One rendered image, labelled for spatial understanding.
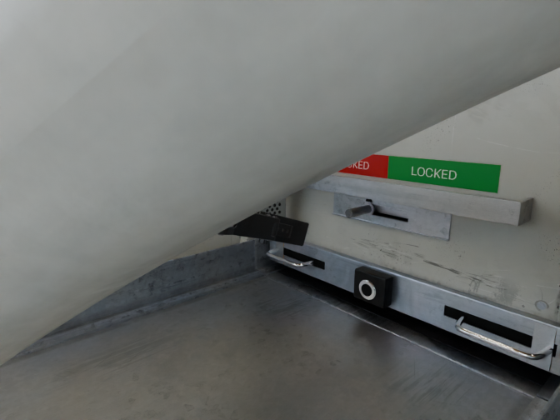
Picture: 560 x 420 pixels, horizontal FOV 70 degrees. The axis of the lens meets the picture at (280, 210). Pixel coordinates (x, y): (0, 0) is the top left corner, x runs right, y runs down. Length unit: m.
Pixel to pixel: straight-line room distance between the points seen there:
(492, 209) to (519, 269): 0.09
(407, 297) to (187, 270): 0.38
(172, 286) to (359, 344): 0.34
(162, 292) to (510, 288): 0.53
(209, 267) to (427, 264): 0.39
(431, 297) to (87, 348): 0.49
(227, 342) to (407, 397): 0.25
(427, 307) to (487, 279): 0.10
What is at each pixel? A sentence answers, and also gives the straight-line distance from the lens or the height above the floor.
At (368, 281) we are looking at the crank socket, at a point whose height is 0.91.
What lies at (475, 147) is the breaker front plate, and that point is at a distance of 0.58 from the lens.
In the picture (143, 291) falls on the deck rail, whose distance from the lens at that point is 0.73.
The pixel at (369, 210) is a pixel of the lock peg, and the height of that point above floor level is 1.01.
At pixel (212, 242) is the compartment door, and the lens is 0.89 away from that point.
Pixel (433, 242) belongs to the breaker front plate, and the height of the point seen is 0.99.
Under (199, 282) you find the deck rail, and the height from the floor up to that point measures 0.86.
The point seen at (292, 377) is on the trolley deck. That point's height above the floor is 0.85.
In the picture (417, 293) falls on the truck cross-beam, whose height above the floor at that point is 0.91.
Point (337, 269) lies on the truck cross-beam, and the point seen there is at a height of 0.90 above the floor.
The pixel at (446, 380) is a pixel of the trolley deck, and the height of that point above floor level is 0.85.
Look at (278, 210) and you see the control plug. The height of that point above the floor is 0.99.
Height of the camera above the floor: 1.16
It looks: 13 degrees down
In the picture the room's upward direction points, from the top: straight up
